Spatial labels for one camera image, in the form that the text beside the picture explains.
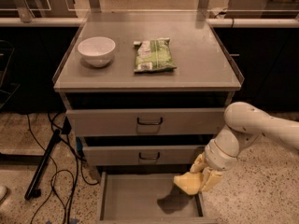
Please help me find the black pole on floor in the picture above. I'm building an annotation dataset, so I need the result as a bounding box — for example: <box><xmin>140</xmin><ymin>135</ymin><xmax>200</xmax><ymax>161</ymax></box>
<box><xmin>24</xmin><ymin>129</ymin><xmax>60</xmax><ymax>200</ymax></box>

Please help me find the bottom grey drawer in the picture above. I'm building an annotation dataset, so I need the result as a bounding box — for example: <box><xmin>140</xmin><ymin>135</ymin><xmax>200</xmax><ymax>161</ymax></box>
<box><xmin>96</xmin><ymin>172</ymin><xmax>218</xmax><ymax>224</ymax></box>

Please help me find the top grey drawer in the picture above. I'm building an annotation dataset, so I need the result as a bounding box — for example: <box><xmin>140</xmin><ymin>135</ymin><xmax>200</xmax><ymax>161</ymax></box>
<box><xmin>66</xmin><ymin>108</ymin><xmax>224</xmax><ymax>136</ymax></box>

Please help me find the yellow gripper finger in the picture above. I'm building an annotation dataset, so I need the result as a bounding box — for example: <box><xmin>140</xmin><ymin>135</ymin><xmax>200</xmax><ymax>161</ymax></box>
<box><xmin>200</xmin><ymin>167</ymin><xmax>223</xmax><ymax>192</ymax></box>
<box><xmin>190</xmin><ymin>153</ymin><xmax>207</xmax><ymax>174</ymax></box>

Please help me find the grey drawer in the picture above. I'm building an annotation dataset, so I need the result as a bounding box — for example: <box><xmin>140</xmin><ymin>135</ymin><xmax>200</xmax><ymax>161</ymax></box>
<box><xmin>96</xmin><ymin>172</ymin><xmax>218</xmax><ymax>224</ymax></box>
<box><xmin>66</xmin><ymin>108</ymin><xmax>224</xmax><ymax>136</ymax></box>
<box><xmin>83</xmin><ymin>145</ymin><xmax>205</xmax><ymax>166</ymax></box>

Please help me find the black floor cable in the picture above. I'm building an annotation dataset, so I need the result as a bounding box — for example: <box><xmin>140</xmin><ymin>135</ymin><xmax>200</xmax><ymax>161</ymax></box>
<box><xmin>26</xmin><ymin>111</ymin><xmax>100</xmax><ymax>224</ymax></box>

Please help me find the white ceramic bowl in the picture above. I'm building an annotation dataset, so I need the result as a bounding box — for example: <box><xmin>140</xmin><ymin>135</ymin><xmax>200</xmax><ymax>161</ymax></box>
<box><xmin>78</xmin><ymin>36</ymin><xmax>116</xmax><ymax>67</ymax></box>

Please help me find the grey drawer cabinet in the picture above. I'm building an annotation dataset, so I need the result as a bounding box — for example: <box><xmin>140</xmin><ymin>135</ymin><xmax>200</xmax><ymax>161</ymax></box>
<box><xmin>51</xmin><ymin>10</ymin><xmax>245</xmax><ymax>224</ymax></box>

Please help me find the green snack bag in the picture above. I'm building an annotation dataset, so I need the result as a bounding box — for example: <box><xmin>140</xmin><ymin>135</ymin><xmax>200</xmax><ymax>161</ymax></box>
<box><xmin>134</xmin><ymin>38</ymin><xmax>177</xmax><ymax>73</ymax></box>

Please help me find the middle grey drawer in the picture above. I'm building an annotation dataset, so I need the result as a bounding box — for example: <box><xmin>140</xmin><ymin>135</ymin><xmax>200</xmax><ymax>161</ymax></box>
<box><xmin>83</xmin><ymin>145</ymin><xmax>205</xmax><ymax>166</ymax></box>

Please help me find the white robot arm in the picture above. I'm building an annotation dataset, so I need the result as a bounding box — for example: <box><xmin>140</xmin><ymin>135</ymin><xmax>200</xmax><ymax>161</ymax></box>
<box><xmin>187</xmin><ymin>102</ymin><xmax>299</xmax><ymax>195</ymax></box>

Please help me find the white counter rail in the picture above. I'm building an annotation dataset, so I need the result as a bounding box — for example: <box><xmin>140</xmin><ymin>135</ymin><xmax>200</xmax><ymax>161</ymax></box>
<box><xmin>0</xmin><ymin>18</ymin><xmax>299</xmax><ymax>28</ymax></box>

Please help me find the black wire rack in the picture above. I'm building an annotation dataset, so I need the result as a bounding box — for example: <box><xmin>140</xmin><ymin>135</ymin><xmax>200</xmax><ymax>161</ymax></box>
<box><xmin>0</xmin><ymin>40</ymin><xmax>20</xmax><ymax>110</ymax></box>

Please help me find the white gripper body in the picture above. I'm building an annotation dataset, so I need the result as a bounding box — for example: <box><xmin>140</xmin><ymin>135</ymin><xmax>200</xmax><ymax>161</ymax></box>
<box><xmin>205</xmin><ymin>138</ymin><xmax>238</xmax><ymax>171</ymax></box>

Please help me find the yellow sponge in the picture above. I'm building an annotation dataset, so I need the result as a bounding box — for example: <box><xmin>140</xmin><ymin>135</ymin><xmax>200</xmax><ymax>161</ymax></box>
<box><xmin>173</xmin><ymin>172</ymin><xmax>203</xmax><ymax>195</ymax></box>

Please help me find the white shoe tip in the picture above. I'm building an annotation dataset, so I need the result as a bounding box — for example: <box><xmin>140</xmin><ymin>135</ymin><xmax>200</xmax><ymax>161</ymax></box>
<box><xmin>0</xmin><ymin>185</ymin><xmax>7</xmax><ymax>202</ymax></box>

